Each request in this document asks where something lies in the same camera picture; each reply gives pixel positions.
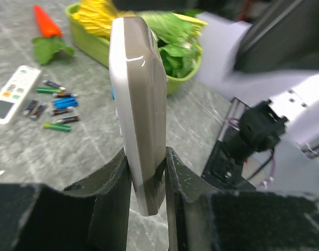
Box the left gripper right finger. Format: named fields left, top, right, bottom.
left=165, top=147, right=319, bottom=250

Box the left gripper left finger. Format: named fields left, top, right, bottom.
left=0, top=151, right=131, bottom=250

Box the white remote with blue button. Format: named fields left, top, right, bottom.
left=109, top=16, right=167, bottom=216

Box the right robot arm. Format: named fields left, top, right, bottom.
left=197, top=1, right=319, bottom=161

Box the white remote middle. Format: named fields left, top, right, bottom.
left=0, top=65, right=41, bottom=128

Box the green battery lower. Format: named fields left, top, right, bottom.
left=43, top=122, right=72, bottom=132

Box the green battery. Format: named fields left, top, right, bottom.
left=36, top=87, right=63, bottom=94
left=43, top=122, right=72, bottom=132

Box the blue battery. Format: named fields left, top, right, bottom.
left=52, top=97, right=78, bottom=109

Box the black battery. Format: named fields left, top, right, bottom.
left=42, top=79, right=66, bottom=91
left=30, top=103, right=48, bottom=120
left=21, top=99, right=39, bottom=117

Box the black battery left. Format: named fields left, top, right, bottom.
left=21, top=99, right=39, bottom=117

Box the green battery upper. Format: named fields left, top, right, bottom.
left=36, top=87, right=63, bottom=94

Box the black battery upper right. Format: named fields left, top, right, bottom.
left=42, top=79, right=66, bottom=91

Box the green plastic tray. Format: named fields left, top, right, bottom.
left=65, top=3, right=202, bottom=96

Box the green leaf by carrot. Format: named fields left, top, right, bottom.
left=31, top=36, right=74, bottom=65

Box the green lettuce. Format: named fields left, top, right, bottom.
left=140, top=12, right=208, bottom=78

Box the orange carrot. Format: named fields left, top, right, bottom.
left=33, top=5, right=62, bottom=38

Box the yellow napa cabbage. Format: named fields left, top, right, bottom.
left=72, top=0, right=136, bottom=40

